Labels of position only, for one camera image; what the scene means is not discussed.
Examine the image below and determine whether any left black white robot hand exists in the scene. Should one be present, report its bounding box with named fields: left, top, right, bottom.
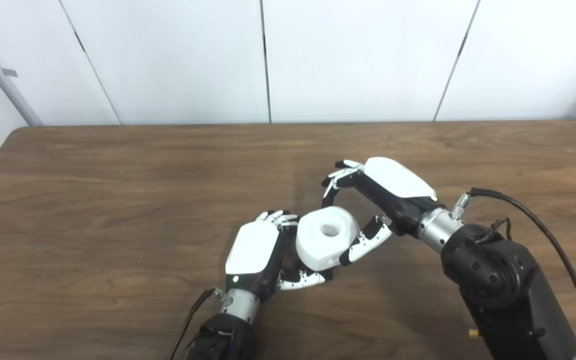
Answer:
left=224, top=209, right=334, bottom=303

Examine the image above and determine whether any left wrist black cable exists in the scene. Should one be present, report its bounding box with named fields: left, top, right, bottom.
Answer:
left=168, top=287, right=226, bottom=360

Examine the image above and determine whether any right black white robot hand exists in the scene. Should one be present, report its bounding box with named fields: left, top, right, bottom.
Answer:
left=320, top=156, right=439, bottom=267

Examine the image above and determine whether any grey wall corner post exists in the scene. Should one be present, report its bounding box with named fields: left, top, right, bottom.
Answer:
left=0, top=20, right=44, bottom=127

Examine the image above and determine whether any round white piece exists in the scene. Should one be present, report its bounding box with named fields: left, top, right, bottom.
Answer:
left=295, top=206, right=361, bottom=272

